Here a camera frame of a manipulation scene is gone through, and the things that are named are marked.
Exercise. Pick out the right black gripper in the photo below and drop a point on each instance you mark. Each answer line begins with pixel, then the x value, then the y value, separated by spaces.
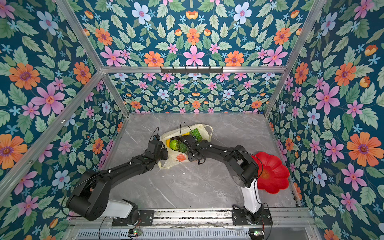
pixel 190 157

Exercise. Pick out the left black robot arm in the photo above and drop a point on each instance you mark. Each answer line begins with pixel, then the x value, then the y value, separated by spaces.
pixel 91 198

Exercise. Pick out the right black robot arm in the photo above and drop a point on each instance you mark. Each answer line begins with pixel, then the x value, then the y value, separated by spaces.
pixel 241 166

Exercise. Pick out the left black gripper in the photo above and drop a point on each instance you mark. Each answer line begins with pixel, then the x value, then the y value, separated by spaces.
pixel 164 150

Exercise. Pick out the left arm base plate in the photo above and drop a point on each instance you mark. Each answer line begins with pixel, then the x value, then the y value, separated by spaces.
pixel 136 218

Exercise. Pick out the red flower-shaped plate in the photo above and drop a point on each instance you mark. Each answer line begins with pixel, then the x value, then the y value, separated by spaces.
pixel 273 174

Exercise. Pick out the black hook rail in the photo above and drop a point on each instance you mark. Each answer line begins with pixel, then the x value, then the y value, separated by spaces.
pixel 191 70

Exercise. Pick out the aluminium mounting rail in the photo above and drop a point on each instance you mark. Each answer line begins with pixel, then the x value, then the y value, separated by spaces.
pixel 221 220

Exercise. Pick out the green fake grapes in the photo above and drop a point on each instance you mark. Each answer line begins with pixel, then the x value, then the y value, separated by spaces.
pixel 197 135

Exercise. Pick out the white vent grille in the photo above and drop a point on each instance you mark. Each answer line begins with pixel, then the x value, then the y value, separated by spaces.
pixel 165 234

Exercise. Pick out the yellow plastic fruit-print bag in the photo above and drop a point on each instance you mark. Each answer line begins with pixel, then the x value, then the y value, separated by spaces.
pixel 177 157

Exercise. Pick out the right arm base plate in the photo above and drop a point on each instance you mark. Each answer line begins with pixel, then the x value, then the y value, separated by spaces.
pixel 243 217

